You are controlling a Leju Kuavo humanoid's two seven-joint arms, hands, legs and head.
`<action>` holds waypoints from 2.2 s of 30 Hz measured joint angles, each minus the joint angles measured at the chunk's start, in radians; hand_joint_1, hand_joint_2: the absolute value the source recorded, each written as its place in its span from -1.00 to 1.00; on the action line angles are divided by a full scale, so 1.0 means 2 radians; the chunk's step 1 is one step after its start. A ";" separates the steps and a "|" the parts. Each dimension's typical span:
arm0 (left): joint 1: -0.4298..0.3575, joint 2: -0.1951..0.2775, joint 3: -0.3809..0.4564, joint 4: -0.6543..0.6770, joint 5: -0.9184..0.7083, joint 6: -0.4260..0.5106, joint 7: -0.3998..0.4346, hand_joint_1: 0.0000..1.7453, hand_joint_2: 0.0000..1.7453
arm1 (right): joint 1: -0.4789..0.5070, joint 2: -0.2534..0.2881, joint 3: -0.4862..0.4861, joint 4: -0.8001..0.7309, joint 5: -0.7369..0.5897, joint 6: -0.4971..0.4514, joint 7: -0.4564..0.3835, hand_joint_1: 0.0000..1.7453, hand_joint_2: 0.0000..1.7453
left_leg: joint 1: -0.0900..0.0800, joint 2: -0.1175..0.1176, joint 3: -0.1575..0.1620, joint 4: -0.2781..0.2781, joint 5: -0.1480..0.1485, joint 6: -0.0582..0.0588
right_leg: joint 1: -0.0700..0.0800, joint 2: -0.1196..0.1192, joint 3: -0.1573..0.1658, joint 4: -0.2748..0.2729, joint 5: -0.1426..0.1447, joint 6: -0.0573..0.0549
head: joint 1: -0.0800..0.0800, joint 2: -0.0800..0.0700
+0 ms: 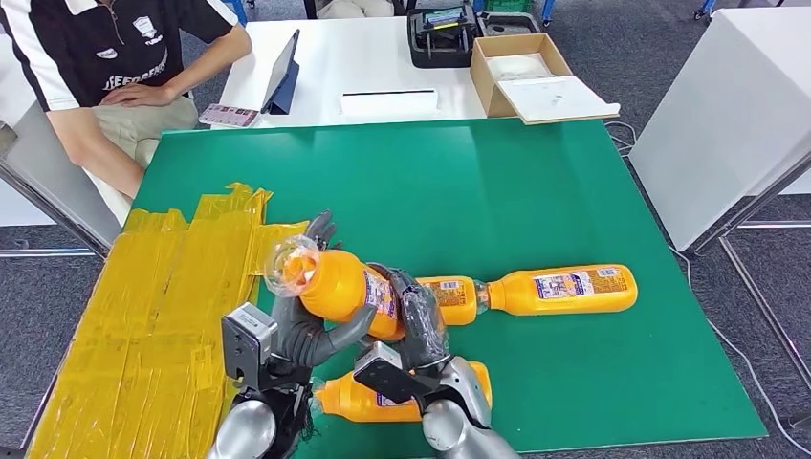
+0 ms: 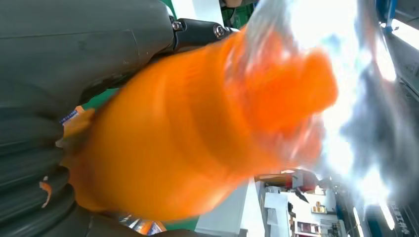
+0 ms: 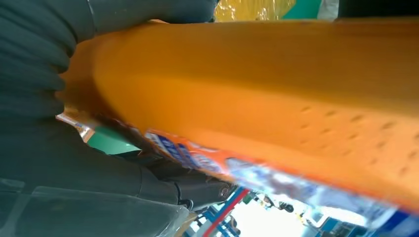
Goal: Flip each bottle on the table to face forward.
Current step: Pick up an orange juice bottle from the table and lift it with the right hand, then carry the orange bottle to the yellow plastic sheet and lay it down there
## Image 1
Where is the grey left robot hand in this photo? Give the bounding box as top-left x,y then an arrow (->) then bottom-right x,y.
271,210 -> 380,370

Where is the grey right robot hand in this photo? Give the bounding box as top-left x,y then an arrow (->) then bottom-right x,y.
367,262 -> 452,372

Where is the person's left hand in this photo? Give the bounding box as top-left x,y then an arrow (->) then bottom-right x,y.
117,82 -> 181,109

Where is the orange detergent bottle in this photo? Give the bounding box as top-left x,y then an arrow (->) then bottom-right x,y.
473,264 -> 640,317
310,361 -> 493,425
262,234 -> 406,342
414,275 -> 479,327

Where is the pink smartphone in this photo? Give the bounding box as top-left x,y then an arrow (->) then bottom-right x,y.
198,102 -> 261,130

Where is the person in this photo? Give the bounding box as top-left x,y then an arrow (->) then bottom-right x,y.
0,0 -> 253,230
315,0 -> 395,20

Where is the tablet in dark case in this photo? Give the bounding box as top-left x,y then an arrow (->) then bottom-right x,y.
260,28 -> 301,117

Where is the green table mat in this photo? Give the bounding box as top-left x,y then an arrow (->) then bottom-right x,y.
131,118 -> 769,459

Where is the yellow tape patch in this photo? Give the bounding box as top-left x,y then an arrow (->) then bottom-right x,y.
28,182 -> 312,459

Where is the white desk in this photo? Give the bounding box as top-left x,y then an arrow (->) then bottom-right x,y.
211,15 -> 512,131

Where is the flat white box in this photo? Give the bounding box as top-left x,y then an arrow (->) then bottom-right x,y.
339,88 -> 440,119

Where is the open cardboard box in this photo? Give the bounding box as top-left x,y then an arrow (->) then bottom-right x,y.
470,33 -> 575,120

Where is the white box lid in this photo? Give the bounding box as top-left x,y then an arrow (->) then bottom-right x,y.
496,75 -> 623,126

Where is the black equipment case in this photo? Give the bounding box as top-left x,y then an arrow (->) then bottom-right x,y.
406,3 -> 480,70

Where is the white foam pad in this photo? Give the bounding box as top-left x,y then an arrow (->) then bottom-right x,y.
486,54 -> 553,81

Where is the grey foam case lid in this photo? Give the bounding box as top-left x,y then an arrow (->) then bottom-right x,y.
476,11 -> 543,38

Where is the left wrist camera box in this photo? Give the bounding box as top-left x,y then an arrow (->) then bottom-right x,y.
221,302 -> 280,391

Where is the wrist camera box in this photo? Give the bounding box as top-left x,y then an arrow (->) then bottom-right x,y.
221,302 -> 280,391
352,341 -> 438,406

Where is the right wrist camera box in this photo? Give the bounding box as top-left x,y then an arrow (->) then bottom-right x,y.
352,341 -> 438,406

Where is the white table with metal frame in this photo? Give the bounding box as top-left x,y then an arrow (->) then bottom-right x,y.
0,37 -> 121,261
628,6 -> 811,387

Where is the white floor cable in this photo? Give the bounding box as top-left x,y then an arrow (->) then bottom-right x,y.
602,120 -> 811,457

